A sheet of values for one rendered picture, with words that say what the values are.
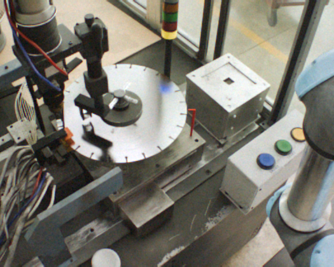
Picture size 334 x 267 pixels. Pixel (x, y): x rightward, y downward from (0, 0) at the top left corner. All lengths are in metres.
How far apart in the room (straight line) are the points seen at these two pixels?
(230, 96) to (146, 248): 0.47
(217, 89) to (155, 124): 0.25
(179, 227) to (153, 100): 0.33
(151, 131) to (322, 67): 0.53
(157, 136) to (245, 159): 0.23
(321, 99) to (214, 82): 0.66
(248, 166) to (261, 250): 0.95
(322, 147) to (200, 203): 0.57
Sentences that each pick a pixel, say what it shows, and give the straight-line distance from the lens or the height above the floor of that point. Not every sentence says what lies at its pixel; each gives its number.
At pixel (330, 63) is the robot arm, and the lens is 0.54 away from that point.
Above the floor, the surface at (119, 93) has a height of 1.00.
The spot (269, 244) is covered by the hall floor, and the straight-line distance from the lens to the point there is 1.91.
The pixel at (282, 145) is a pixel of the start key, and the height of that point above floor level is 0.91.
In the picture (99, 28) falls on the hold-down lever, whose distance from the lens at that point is 0.71.
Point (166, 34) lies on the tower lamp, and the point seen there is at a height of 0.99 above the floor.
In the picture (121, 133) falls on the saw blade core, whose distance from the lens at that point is 0.95.
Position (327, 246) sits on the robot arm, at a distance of 0.85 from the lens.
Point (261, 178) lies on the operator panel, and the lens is 0.98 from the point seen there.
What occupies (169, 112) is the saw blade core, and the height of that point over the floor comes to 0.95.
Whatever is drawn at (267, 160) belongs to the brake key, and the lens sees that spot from 1.00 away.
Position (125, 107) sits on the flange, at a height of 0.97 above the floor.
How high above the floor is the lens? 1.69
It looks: 51 degrees down
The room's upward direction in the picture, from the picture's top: 4 degrees clockwise
